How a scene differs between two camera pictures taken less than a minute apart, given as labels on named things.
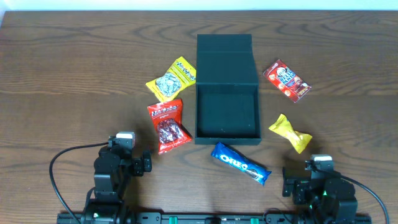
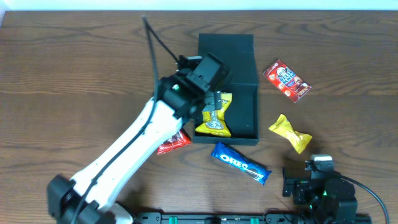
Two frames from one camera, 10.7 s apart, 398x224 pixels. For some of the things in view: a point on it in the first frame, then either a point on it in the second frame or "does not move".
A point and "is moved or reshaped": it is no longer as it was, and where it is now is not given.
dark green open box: (227, 94) does not move
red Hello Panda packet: (287, 81) does not move
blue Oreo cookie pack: (241, 162) does not move
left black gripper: (138, 165) → (212, 101)
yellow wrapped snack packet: (283, 126) does not move
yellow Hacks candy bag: (168, 84) is moved or reshaped
